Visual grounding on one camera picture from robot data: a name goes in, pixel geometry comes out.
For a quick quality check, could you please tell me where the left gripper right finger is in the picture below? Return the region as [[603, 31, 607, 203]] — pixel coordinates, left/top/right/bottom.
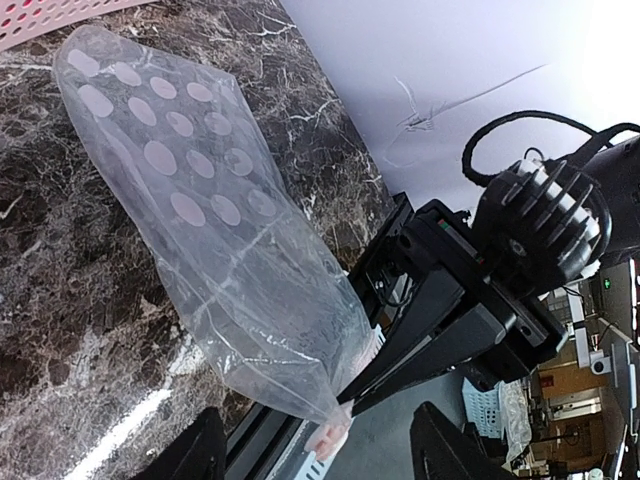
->
[[410, 402, 515, 480]]

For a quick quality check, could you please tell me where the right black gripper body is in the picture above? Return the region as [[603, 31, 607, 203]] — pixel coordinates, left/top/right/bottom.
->
[[386, 200, 568, 380]]

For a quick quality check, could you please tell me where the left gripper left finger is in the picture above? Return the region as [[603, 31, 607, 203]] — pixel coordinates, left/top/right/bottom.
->
[[133, 407, 226, 480]]

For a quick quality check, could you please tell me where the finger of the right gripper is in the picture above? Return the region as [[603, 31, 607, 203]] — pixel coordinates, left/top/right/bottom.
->
[[349, 359, 471, 416], [338, 305, 505, 403]]

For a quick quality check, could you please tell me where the clear zip top bag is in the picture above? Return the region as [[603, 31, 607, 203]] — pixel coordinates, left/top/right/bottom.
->
[[53, 26, 376, 429]]

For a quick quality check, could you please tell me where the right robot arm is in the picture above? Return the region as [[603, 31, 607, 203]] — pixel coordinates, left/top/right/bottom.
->
[[338, 110, 639, 414]]

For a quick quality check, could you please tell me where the blue plastic crate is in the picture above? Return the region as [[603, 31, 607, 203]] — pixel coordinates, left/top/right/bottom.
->
[[462, 379, 504, 440]]

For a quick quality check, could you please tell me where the pink perforated plastic basket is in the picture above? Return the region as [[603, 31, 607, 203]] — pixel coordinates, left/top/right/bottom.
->
[[0, 0, 151, 51]]

